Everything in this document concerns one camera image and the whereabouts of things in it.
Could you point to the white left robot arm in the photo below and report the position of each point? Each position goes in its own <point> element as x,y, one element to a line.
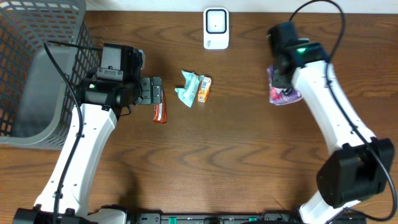
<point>99,100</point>

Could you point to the purple sanitary pad pack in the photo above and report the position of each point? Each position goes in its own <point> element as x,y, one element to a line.
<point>281,96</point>

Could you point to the mint green snack wrapper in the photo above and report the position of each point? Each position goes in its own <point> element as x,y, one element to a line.
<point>188,93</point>

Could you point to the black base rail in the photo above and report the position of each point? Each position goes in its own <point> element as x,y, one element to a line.
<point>267,217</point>

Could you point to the red snack bar wrapper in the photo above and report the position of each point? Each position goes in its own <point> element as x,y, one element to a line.
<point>160,111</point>

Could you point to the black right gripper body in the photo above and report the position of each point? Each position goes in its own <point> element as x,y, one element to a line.
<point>280,81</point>

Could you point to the grey plastic mesh basket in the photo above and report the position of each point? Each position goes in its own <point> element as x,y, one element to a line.
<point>36,106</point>

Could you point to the orange juice carton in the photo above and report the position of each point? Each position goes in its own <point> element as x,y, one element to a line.
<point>204,89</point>

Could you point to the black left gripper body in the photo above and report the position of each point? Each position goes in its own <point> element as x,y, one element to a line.
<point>156,90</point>

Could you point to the white barcode scanner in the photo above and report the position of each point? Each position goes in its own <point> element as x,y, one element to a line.
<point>215,28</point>

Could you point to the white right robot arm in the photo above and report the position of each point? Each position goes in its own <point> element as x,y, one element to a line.
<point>359,163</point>

